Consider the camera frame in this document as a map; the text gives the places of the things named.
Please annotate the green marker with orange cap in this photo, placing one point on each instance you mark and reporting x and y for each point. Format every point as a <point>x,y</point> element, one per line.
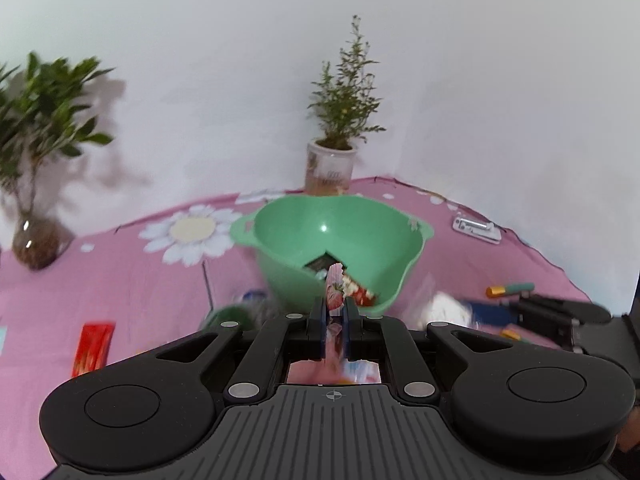
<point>510,290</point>
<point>515,335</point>

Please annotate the leafy plant in glass vase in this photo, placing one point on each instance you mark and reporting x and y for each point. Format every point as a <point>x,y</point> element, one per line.
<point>35,245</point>

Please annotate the pink floral tablecloth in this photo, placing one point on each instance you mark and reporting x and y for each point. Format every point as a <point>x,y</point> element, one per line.
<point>150,285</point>

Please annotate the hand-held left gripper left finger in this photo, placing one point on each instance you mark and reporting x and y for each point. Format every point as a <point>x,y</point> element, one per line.
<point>321,332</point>

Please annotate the feathery plant in white pot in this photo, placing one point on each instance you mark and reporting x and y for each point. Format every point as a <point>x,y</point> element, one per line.
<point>330,170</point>

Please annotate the strawberry print snack packet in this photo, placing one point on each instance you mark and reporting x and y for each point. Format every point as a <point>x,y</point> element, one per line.
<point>334,292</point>

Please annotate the dark green snack packet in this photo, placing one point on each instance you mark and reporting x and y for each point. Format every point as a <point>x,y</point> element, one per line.
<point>225,316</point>

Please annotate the red and white snack packet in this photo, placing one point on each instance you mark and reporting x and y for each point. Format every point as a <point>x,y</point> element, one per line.
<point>362,294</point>

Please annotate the red slender snack packet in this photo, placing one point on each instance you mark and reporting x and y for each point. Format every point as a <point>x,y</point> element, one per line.
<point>92,347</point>

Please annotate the white and blue snack packet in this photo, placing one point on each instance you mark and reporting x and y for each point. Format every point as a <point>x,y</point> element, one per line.
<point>450,307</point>

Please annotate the white metal device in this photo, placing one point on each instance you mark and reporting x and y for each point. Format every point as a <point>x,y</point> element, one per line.
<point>475,230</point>

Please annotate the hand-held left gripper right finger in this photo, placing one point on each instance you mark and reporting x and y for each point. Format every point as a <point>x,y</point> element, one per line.
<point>348,332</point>

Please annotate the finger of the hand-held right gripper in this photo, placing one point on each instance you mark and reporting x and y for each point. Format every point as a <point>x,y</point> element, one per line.
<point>550,332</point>
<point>565,307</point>

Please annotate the green plastic bowl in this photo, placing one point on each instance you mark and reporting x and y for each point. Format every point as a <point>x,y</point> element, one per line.
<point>300,230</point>

